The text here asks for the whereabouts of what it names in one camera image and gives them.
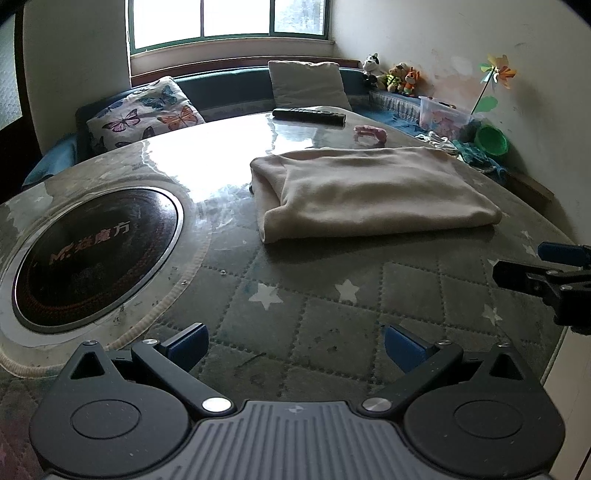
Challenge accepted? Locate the cream garment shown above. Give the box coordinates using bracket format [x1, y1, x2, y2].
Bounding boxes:
[249, 147, 503, 244]

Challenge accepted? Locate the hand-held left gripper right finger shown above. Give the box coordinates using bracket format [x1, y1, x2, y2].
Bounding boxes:
[361, 324, 536, 415]

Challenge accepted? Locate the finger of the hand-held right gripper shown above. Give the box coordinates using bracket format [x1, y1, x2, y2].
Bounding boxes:
[538, 241, 591, 269]
[492, 260, 591, 335]

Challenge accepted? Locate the dark door with frosted glass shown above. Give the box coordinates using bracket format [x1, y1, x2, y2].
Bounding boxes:
[0, 13, 38, 154]

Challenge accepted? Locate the green plastic bowl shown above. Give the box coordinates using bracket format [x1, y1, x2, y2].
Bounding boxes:
[475, 124, 509, 156]

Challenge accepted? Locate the pink toy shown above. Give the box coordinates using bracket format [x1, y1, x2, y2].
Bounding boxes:
[353, 124, 388, 145]

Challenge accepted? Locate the colourful pinwheel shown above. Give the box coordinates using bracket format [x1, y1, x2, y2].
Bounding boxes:
[470, 54, 518, 117]

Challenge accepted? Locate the butterfly print pillow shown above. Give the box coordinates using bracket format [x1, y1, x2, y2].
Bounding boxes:
[86, 76, 206, 155]

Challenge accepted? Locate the black remote control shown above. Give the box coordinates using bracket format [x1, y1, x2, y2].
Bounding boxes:
[272, 107, 346, 128]

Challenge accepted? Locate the teal cloth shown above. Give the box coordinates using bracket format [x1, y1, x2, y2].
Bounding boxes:
[454, 141, 509, 179]

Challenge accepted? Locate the beige pillow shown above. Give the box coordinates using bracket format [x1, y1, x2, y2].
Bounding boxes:
[268, 60, 353, 112]

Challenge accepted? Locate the blue sofa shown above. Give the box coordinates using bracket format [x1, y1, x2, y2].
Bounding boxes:
[21, 65, 509, 185]

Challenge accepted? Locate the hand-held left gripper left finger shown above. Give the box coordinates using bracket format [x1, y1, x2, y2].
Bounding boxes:
[60, 323, 233, 416]

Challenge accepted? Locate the round black cooktop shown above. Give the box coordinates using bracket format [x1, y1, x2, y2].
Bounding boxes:
[0, 185, 211, 374]

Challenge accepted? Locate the patterned light cloth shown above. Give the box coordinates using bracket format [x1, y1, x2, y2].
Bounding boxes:
[414, 130, 463, 153]

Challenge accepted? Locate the clear plastic container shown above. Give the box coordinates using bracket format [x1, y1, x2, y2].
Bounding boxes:
[418, 95, 474, 140]

